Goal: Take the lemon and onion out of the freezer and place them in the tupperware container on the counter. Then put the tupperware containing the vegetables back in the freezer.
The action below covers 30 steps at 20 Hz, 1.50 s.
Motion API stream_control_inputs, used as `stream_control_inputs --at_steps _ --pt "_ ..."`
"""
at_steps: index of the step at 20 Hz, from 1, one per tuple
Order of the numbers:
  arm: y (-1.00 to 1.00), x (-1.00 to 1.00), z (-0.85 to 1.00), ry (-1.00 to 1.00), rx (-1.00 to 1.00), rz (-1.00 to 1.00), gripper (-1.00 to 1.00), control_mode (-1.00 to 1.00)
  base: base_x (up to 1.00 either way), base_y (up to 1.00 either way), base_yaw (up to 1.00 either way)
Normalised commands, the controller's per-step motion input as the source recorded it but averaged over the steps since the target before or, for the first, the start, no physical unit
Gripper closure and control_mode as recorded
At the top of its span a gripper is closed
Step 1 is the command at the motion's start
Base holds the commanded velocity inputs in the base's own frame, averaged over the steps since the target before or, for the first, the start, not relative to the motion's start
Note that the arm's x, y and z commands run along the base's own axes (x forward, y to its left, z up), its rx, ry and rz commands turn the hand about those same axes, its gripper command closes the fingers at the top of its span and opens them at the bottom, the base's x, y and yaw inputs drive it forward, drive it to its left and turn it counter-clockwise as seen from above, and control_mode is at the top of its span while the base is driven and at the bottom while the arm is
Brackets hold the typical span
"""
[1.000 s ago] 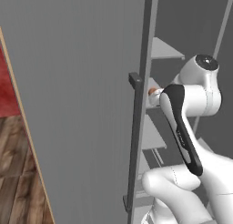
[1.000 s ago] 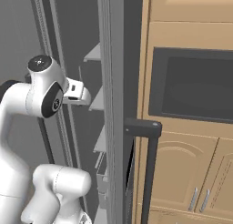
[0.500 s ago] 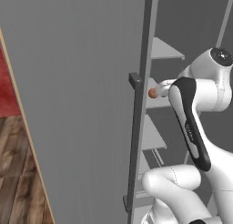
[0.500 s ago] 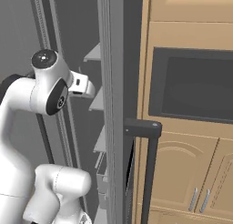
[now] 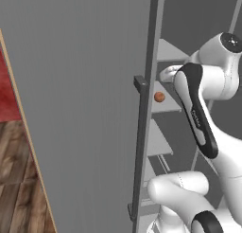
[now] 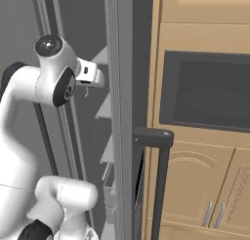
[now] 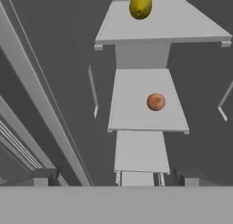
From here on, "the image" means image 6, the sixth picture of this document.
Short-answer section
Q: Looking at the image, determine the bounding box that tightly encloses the tan upper cupboard door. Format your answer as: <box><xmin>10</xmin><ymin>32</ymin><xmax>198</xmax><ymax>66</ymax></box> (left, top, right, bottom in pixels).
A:
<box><xmin>160</xmin><ymin>0</ymin><xmax>250</xmax><ymax>25</ymax></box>

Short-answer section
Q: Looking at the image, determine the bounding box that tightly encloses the tan wooden oven cabinet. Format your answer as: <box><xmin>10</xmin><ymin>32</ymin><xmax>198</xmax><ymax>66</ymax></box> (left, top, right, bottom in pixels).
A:
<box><xmin>142</xmin><ymin>0</ymin><xmax>250</xmax><ymax>240</ymax></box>

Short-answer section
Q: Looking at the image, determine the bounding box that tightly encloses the grey freezer door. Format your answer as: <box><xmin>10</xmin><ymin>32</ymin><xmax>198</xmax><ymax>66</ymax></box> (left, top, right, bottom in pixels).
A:
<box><xmin>104</xmin><ymin>0</ymin><xmax>154</xmax><ymax>240</ymax></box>

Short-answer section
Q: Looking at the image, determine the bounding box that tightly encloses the grey door shelf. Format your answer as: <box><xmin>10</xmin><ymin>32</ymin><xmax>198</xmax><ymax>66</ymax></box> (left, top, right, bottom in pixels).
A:
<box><xmin>94</xmin><ymin>93</ymin><xmax>113</xmax><ymax>120</ymax></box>
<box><xmin>91</xmin><ymin>45</ymin><xmax>109</xmax><ymax>66</ymax></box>
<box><xmin>99</xmin><ymin>134</ymin><xmax>115</xmax><ymax>165</ymax></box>

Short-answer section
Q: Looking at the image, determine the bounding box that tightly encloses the black freezer door handle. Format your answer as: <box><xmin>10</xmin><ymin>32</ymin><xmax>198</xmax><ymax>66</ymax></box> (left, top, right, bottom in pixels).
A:
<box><xmin>132</xmin><ymin>126</ymin><xmax>176</xmax><ymax>240</ymax></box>

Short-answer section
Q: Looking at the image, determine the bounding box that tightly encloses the grey door bin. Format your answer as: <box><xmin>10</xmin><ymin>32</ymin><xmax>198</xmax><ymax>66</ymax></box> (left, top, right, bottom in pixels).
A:
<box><xmin>102</xmin><ymin>180</ymin><xmax>117</xmax><ymax>226</ymax></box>

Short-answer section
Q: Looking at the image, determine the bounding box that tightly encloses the grey freezer cabinet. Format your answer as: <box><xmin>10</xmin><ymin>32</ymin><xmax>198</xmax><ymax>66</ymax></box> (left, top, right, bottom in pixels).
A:
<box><xmin>0</xmin><ymin>0</ymin><xmax>115</xmax><ymax>240</ymax></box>

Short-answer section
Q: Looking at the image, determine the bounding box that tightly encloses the silver cupboard handle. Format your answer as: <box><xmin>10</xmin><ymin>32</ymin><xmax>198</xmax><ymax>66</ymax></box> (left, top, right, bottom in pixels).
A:
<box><xmin>201</xmin><ymin>200</ymin><xmax>214</xmax><ymax>228</ymax></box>
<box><xmin>214</xmin><ymin>202</ymin><xmax>227</xmax><ymax>229</ymax></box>

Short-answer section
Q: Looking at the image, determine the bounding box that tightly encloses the tan drawer front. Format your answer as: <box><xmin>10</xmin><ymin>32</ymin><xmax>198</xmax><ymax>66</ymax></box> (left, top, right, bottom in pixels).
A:
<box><xmin>157</xmin><ymin>221</ymin><xmax>250</xmax><ymax>240</ymax></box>

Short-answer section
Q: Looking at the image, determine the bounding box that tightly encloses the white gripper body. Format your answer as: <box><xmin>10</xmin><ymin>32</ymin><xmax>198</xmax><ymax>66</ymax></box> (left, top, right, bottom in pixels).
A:
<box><xmin>93</xmin><ymin>66</ymin><xmax>106</xmax><ymax>89</ymax></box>

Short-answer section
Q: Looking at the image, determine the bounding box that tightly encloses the tan arched cupboard door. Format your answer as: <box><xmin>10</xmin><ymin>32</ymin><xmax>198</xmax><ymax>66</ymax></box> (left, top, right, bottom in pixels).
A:
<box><xmin>161</xmin><ymin>140</ymin><xmax>236</xmax><ymax>224</ymax></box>
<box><xmin>208</xmin><ymin>147</ymin><xmax>250</xmax><ymax>236</ymax></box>

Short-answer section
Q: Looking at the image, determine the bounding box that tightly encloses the black built-in oven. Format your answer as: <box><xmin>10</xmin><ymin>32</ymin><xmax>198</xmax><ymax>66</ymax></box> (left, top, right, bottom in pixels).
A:
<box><xmin>158</xmin><ymin>50</ymin><xmax>250</xmax><ymax>135</ymax></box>

